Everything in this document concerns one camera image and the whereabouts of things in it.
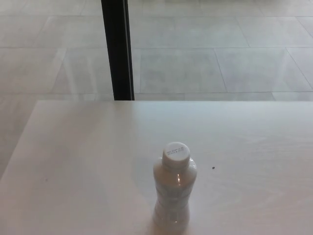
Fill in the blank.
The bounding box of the black vertical window post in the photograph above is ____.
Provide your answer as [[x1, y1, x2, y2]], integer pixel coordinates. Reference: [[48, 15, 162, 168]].
[[101, 0, 135, 101]]

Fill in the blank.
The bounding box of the white plastic bottle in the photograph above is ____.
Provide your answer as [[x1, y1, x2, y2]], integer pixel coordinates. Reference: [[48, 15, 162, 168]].
[[153, 157, 198, 225]]

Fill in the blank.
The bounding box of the white screw cap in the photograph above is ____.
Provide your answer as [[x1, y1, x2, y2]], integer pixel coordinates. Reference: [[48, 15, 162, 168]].
[[161, 141, 191, 169]]

